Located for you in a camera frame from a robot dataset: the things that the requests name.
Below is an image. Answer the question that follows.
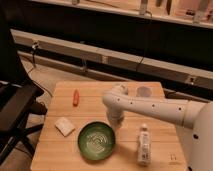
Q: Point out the green ceramic bowl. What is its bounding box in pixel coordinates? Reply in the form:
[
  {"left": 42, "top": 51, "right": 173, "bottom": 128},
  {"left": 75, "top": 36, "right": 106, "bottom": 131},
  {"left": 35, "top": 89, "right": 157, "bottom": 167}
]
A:
[{"left": 78, "top": 121, "right": 116, "bottom": 161}]

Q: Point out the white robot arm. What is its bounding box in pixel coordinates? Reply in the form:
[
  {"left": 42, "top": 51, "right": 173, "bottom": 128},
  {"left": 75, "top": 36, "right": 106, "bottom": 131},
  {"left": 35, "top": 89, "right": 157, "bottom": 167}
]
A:
[{"left": 102, "top": 84, "right": 213, "bottom": 171}]

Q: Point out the white plastic bottle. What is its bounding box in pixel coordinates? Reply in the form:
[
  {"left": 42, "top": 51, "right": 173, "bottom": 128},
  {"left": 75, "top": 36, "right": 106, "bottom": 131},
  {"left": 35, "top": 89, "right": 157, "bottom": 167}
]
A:
[{"left": 137, "top": 124, "right": 151, "bottom": 166}]

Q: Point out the orange carrot toy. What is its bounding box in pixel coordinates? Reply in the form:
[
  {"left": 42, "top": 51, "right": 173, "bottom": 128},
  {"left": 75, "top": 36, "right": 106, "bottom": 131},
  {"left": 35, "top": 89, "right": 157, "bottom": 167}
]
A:
[{"left": 73, "top": 90, "right": 79, "bottom": 107}]

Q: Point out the white sponge block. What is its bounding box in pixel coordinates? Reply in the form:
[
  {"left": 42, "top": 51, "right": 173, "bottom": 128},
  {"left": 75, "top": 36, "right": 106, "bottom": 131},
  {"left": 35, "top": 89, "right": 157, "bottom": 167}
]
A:
[{"left": 55, "top": 117, "right": 75, "bottom": 136}]

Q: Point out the black office chair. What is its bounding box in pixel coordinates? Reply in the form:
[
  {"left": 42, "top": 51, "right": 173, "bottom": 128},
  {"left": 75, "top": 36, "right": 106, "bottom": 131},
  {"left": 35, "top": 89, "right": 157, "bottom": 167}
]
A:
[{"left": 0, "top": 6, "right": 47, "bottom": 165}]

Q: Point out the black hanging cable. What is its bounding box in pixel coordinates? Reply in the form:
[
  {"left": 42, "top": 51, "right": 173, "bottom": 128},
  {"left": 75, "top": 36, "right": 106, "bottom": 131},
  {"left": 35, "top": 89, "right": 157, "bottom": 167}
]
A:
[{"left": 135, "top": 9, "right": 154, "bottom": 73}]

